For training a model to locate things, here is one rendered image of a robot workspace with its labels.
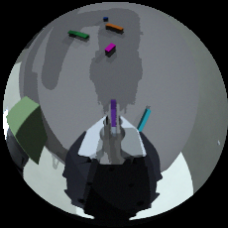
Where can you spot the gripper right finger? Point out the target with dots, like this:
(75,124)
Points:
(138,148)

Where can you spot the green rod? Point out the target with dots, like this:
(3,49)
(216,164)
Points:
(79,34)

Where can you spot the orange rod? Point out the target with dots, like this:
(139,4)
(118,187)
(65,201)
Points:
(117,28)

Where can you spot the turquoise rod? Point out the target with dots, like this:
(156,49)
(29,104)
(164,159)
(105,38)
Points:
(144,119)

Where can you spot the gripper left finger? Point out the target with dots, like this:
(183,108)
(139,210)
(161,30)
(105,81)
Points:
(86,147)

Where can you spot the short magenta rod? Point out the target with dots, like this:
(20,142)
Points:
(110,48)

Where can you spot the purple rod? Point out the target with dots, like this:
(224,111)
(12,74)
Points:
(113,112)

